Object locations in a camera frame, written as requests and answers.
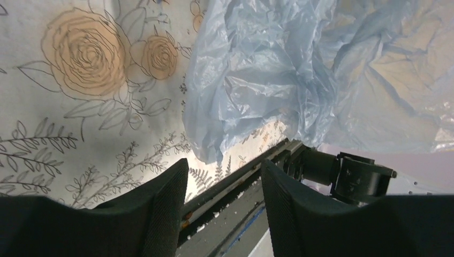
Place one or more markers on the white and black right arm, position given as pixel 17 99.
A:
pixel 349 178

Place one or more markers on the light blue plastic trash bag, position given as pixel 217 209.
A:
pixel 375 76

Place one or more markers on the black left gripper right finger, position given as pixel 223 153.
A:
pixel 303 222

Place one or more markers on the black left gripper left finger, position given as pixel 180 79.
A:
pixel 142 222

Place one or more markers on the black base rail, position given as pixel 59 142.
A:
pixel 219 212

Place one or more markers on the floral patterned table cloth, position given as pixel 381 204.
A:
pixel 92 99

